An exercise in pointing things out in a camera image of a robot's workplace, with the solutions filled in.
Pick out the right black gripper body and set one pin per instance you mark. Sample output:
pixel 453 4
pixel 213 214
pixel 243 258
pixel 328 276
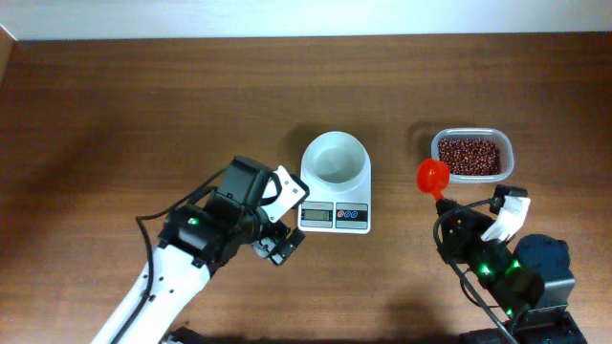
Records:
pixel 467 247

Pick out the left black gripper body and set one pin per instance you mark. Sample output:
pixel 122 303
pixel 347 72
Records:
pixel 264 236

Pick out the orange measuring scoop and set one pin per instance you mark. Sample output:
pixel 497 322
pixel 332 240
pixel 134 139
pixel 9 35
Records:
pixel 433 178

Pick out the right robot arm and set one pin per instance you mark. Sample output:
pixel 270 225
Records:
pixel 525 290

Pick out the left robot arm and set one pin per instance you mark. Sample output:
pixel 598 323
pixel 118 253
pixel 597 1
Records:
pixel 201 233

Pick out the white digital kitchen scale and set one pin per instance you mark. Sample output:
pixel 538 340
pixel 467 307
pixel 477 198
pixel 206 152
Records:
pixel 338 208

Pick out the clear plastic container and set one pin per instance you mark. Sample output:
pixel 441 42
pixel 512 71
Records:
pixel 499 138

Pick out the red beans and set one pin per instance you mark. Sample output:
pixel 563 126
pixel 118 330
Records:
pixel 470 157

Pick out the white round bowl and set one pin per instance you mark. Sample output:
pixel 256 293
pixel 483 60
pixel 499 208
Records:
pixel 334 157

